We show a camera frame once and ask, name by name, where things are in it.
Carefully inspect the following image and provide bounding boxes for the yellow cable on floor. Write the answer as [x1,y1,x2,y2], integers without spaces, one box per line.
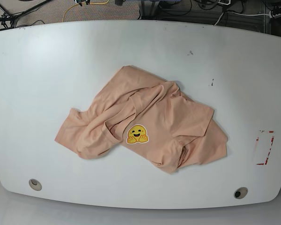
[62,0,110,23]

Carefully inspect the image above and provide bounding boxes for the peach T-shirt with emoji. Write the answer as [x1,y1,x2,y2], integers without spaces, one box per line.
[55,66,228,173]

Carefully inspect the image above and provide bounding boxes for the white power strip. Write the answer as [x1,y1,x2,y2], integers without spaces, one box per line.
[269,5,281,19]

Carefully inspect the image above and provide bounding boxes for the table grommet hole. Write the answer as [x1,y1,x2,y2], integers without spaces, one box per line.
[234,187,248,199]
[29,179,42,191]

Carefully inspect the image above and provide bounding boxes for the left table grommet hole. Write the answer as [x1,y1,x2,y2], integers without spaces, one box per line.
[29,179,42,191]

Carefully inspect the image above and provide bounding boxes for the red tape rectangle marking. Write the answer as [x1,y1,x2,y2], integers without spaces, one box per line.
[253,130,275,165]

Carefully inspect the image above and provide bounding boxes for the black tripod legs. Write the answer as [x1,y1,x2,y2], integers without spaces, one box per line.
[0,0,52,31]

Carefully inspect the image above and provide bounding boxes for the right table grommet hole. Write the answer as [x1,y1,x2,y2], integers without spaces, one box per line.
[234,187,248,199]

